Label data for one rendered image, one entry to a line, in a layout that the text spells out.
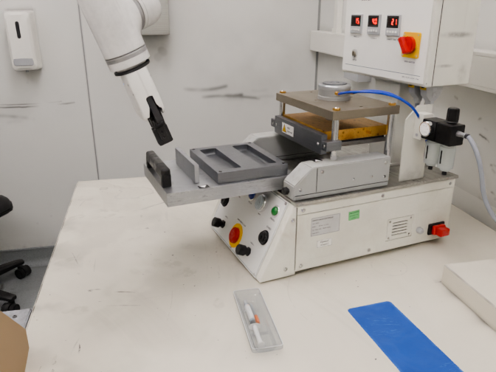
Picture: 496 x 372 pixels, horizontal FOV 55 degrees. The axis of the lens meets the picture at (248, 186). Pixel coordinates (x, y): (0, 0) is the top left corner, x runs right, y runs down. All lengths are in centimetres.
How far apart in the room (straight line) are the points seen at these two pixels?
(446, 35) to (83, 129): 189
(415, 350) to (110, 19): 81
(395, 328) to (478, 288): 20
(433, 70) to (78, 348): 92
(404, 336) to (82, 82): 201
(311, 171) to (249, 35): 163
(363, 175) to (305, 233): 19
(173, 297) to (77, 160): 170
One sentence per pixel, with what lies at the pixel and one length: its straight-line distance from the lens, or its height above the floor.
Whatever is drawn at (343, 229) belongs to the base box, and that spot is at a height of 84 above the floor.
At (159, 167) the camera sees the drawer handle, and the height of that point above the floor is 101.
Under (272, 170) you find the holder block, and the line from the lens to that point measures 104.
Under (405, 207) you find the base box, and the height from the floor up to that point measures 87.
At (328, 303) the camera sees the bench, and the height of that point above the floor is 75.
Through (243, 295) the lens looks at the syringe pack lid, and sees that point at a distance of 99.
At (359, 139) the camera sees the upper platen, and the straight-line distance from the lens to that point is 115.
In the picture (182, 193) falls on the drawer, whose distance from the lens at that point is 97.
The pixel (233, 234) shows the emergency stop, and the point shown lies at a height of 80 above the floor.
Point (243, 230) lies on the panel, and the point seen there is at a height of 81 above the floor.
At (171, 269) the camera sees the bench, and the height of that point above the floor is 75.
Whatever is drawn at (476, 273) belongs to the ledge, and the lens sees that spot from 112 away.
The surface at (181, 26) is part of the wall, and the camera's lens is 252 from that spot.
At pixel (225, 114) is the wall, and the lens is 260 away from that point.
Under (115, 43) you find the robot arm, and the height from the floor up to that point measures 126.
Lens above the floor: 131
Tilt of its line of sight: 20 degrees down
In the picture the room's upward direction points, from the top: straight up
